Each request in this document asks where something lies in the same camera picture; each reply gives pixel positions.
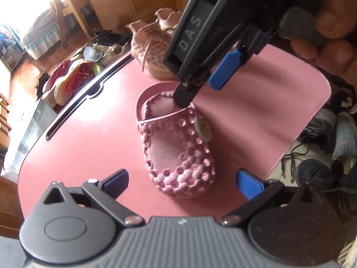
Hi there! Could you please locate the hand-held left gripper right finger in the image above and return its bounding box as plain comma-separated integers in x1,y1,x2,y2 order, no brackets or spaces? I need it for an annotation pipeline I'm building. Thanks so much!
220,168,325,227

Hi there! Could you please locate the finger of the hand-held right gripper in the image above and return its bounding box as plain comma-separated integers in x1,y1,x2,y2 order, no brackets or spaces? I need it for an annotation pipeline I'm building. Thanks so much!
209,48,253,90
173,79,202,109

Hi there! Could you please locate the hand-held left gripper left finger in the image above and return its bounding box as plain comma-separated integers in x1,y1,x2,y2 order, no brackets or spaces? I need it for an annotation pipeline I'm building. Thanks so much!
42,169,145,228

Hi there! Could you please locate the beige knit sneaker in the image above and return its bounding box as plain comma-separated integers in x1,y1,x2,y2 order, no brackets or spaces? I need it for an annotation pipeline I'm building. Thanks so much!
125,19,179,80
155,7,183,34

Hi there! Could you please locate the pink clog smiley charm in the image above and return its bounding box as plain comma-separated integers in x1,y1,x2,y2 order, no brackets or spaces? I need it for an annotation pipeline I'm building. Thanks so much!
136,81,217,199

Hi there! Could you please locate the person's right hand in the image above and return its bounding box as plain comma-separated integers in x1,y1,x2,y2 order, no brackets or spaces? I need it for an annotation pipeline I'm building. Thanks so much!
289,0,357,88

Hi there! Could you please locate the dark navy sneaker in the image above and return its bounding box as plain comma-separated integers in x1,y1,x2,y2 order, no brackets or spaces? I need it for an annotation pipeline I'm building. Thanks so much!
294,159,341,194

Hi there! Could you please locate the cream sneaker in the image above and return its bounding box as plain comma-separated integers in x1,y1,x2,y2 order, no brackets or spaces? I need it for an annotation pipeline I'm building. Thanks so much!
99,45,131,65

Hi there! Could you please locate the black lace-up sneaker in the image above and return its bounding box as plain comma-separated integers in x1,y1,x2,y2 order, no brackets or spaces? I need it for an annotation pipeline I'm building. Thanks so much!
93,29,127,44

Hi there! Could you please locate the grey insole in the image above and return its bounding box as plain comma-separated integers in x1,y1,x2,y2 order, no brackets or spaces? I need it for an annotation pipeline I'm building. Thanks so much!
84,46,99,62

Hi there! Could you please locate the red sneaker yellow sole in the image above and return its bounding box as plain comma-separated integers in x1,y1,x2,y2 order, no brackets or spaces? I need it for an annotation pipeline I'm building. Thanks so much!
54,60,96,106

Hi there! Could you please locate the red knit sneaker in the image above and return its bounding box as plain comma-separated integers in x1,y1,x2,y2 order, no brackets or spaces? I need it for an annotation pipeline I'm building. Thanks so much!
43,59,72,94

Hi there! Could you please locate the black sneaker white sole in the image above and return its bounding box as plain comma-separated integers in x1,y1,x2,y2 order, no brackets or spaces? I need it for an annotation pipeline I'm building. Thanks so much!
35,71,50,98

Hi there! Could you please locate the wooden chair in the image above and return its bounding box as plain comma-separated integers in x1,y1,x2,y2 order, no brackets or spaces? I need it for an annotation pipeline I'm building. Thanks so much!
52,0,93,38

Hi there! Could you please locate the bed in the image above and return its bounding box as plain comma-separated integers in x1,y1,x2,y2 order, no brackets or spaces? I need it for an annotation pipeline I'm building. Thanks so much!
22,6,63,61

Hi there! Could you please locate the clothes rack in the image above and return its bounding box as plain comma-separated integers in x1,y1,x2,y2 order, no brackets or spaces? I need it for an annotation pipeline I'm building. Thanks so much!
0,25,23,70

